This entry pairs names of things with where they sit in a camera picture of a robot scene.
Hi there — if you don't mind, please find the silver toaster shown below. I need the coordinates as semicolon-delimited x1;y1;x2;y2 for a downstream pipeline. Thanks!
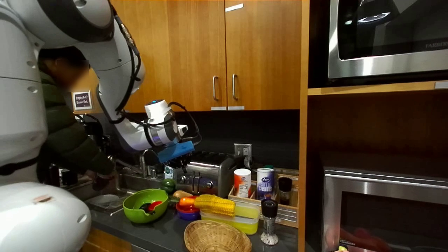
174;150;243;199

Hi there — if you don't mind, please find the green toy pepper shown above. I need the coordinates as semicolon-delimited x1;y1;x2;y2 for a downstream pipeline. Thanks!
161;178;177;195

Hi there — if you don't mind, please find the metal tap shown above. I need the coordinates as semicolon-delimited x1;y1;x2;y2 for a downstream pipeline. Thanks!
139;148;159;178

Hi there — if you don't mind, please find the red spoon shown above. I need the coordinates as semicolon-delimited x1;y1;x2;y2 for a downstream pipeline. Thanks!
140;200;163;214

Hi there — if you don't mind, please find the blue and red bowl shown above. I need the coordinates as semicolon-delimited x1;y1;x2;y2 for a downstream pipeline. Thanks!
175;203;201;221

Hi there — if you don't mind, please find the yellow toy corn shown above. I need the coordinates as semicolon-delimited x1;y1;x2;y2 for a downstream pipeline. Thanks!
194;194;236;217

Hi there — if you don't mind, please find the steel sink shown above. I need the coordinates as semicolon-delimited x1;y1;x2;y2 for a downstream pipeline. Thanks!
69;170;165;212

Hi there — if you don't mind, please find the green plastic bowl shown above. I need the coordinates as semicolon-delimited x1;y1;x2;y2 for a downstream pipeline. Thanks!
122;188;169;224

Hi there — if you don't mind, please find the white and orange canister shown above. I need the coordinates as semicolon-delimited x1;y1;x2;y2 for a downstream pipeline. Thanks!
233;168;252;199

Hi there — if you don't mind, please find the wicker basket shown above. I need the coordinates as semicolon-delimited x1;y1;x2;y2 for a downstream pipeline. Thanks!
184;219;252;252

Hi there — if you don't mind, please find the clear container with yellow base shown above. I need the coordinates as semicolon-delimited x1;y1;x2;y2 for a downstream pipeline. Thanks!
200;202;260;235

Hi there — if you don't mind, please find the blue and white canister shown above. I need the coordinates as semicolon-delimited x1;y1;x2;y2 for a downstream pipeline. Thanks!
257;168;276;201

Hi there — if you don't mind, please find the black coffee machine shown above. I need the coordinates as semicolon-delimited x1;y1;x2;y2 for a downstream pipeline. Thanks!
75;113;110;154

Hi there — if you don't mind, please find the pepper grinder with black cap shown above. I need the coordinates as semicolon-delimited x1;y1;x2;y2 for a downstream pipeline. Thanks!
260;199;279;246

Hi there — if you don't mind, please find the jar with black lid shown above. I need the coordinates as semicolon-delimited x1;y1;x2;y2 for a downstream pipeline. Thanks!
278;176;293;206

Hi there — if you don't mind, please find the wooden cabinet door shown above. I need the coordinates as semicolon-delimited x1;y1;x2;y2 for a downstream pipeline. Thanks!
167;0;228;112
225;0;303;111

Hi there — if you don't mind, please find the person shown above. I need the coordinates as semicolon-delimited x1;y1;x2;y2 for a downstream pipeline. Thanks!
36;47;117;191

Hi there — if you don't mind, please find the wooden crate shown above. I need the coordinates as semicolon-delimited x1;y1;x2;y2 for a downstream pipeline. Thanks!
228;169;300;229

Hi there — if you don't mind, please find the steel microwave with window door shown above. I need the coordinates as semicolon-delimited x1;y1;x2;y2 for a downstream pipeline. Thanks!
321;167;448;252

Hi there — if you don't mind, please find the steel microwave with dark door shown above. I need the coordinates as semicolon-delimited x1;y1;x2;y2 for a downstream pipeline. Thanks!
327;0;448;80

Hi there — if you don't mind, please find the wall socket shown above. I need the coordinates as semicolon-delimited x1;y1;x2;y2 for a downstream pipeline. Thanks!
233;143;253;158

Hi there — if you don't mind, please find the wooden wall cabinet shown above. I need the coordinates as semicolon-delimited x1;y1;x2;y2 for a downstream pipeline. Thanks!
109;0;310;112

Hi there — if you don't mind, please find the small printed wall sign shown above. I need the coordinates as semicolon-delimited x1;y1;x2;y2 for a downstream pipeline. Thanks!
72;91;93;111

